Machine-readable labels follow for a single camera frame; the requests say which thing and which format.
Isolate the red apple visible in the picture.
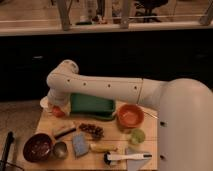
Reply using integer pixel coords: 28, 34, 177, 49
52, 106, 65, 117

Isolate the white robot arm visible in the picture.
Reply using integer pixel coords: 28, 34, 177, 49
47, 60, 213, 171

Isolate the green cup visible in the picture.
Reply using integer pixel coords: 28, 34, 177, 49
130, 129, 146, 145

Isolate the white paper cup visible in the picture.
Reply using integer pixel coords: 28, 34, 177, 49
40, 96, 49, 109

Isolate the small metal cup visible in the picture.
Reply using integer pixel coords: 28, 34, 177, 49
53, 141, 68, 159

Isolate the green plastic tray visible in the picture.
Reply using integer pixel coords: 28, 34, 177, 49
70, 93, 116, 121

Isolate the orange bowl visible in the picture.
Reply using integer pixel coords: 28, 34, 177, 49
116, 104, 144, 129

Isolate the yellow banana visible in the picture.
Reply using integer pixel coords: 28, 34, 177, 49
90, 144, 117, 152

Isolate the blue sponge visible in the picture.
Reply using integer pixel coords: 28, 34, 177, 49
72, 133, 89, 157

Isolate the white dish brush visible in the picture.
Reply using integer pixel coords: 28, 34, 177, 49
103, 152, 152, 166

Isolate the grey cloth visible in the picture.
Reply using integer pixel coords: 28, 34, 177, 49
125, 147, 152, 171

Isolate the black office chair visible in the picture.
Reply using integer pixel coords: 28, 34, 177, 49
134, 0, 168, 23

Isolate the dark brown bowl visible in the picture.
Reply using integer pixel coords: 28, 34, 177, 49
23, 133, 53, 163

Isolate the black pole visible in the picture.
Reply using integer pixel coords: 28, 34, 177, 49
0, 132, 14, 171

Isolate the wooden handled brush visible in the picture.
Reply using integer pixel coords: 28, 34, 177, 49
52, 123, 76, 139

